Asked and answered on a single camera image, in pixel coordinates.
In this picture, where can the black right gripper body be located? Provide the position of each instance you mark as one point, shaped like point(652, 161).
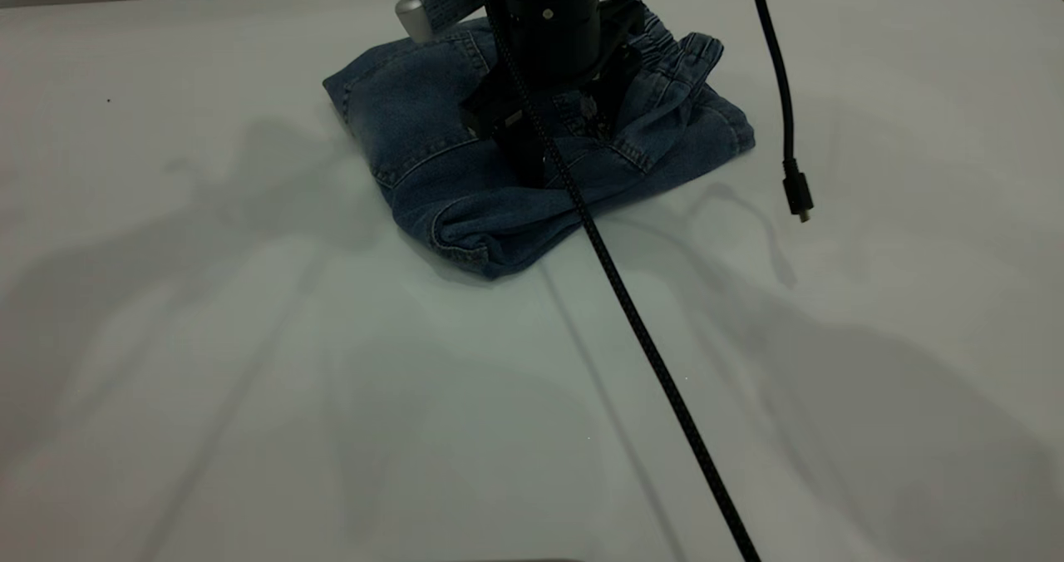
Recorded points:
point(553, 38)

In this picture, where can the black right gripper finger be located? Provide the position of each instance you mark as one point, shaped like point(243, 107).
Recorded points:
point(525, 159)
point(613, 88)

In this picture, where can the blue denim pants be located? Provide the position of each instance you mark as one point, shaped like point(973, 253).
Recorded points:
point(465, 204)

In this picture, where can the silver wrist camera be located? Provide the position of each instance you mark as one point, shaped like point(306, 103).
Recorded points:
point(416, 17)

